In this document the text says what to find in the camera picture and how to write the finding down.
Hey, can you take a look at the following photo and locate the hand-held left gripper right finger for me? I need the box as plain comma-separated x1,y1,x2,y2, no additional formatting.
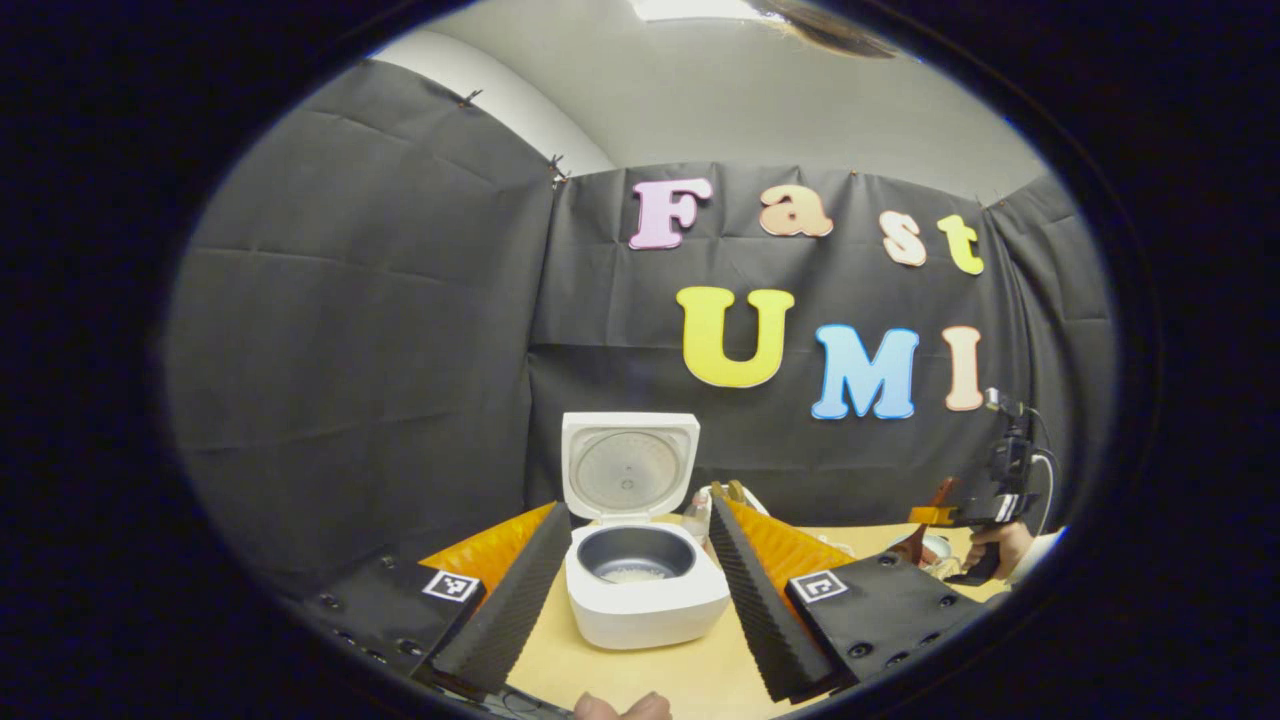
707,497,988,707

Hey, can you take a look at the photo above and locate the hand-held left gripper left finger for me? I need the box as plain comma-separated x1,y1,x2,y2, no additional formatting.
305,503,576,698

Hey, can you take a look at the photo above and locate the brown wooden spoon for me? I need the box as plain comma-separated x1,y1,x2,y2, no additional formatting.
885,477,961,571

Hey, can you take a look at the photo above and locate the white rice cooker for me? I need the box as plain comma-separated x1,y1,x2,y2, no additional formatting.
560,411,732,652

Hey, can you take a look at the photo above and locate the white divided bean dish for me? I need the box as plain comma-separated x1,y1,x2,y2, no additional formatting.
918,534,963,583

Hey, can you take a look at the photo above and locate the black backdrop cloth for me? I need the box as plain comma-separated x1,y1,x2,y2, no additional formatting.
165,58,1116,601

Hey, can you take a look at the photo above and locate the ceiling light panel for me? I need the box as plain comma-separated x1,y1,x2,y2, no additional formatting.
630,0,763,24

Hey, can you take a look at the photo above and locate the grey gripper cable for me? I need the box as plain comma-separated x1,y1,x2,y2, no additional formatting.
1028,408,1061,543

